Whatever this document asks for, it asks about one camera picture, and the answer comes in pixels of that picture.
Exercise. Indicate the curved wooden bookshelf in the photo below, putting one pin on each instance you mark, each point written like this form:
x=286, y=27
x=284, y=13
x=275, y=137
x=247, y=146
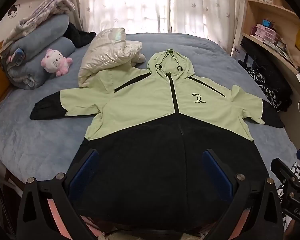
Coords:
x=272, y=12

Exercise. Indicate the black white patterned cloth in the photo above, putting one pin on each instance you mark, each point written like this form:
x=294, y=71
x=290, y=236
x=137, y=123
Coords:
x=261, y=80

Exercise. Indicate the bed with blue cover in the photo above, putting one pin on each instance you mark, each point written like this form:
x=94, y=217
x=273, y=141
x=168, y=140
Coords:
x=40, y=142

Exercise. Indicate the cartoon face wall sticker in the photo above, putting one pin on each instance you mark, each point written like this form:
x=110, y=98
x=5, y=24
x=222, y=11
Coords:
x=13, y=12

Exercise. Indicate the pink cat plush toy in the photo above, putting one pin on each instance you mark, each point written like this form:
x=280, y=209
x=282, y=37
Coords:
x=55, y=61

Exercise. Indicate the green and black hooded jacket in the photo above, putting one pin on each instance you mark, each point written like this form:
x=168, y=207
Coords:
x=140, y=105

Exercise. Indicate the white printed carton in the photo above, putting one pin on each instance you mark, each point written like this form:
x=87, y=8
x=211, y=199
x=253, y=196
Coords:
x=240, y=53

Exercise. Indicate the stack of pink boxes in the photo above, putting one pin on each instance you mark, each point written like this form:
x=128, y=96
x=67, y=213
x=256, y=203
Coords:
x=266, y=33

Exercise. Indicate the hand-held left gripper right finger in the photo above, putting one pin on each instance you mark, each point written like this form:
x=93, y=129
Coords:
x=217, y=175

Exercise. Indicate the cream puffer jacket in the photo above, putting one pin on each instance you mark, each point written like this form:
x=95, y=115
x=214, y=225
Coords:
x=102, y=55

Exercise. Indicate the white leaf print curtain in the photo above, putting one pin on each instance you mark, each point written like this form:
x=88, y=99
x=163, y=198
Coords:
x=115, y=5
x=207, y=10

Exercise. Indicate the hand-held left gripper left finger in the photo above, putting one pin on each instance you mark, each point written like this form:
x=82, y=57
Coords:
x=85, y=172

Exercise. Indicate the white purple patterned blanket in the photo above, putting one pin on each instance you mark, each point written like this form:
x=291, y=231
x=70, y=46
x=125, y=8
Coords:
x=47, y=10

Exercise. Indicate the black hanging bag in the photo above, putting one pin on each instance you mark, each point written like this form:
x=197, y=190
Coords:
x=277, y=80

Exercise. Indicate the black fuzzy cloth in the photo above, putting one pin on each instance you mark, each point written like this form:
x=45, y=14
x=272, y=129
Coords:
x=80, y=36

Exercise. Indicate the small blue box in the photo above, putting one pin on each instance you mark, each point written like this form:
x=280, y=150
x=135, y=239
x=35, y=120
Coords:
x=267, y=23

